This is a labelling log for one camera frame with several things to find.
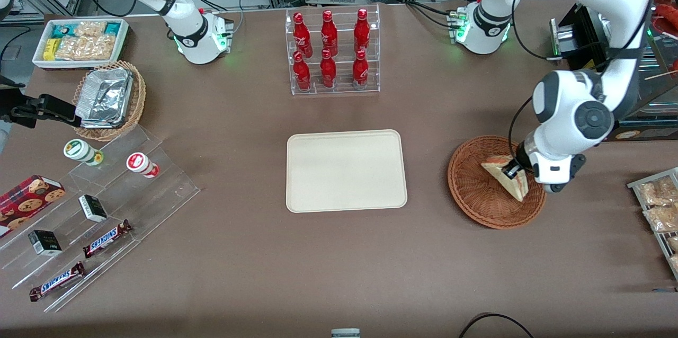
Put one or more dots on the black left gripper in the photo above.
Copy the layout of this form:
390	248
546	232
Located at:
513	170

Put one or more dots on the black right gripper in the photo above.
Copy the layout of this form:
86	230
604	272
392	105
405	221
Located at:
27	110

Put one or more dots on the triangular sandwich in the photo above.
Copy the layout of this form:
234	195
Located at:
516	188

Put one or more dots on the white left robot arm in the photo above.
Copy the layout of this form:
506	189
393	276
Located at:
561	110

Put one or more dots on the brown round wicker basket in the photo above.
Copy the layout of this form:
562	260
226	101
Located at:
469	197

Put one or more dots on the tan oval wicker basket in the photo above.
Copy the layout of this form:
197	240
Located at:
139	99

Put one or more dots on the cream plastic serving tray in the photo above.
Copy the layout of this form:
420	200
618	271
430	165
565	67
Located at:
346	171

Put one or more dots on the green lid yogurt cup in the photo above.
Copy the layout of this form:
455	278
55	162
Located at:
79	149

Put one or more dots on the silver foil container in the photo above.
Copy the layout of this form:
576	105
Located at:
105	97

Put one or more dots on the white rectangular snack bin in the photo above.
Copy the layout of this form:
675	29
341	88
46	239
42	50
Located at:
41	63

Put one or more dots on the yellow snack packet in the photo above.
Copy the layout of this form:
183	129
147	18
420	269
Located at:
50	49

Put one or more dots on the clear bag of crackers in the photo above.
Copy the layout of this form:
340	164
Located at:
90	28
85	47

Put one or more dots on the teal snack packet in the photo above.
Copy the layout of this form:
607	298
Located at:
62	30
112	28

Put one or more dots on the red lid yogurt cup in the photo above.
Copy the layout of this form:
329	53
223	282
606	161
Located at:
139	162

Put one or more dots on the red cookie box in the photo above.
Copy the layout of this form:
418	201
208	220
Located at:
24	203

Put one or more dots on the small black carton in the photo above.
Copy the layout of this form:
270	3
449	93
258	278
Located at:
45	243
92	208

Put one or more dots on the clear acrylic stepped stand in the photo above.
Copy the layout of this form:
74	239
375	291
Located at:
159	195

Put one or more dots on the brown Snickers bar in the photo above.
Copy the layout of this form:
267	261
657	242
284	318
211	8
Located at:
55	282
106	239

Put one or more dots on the clear pack of fried snacks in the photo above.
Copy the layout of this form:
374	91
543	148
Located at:
673	243
675	263
662	219
659	191

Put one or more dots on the black metal display cabinet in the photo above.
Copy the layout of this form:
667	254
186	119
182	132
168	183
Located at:
582	36

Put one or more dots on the red cola bottle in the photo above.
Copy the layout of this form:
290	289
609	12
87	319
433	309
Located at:
302	74
360	72
328	72
362	30
329	33
302	36

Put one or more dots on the clear acrylic bottle rack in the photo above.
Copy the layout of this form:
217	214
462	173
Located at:
341	90

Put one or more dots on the red plastic item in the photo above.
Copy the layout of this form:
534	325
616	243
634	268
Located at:
668	12

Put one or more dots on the small grey device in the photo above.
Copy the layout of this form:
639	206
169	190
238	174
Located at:
345	333

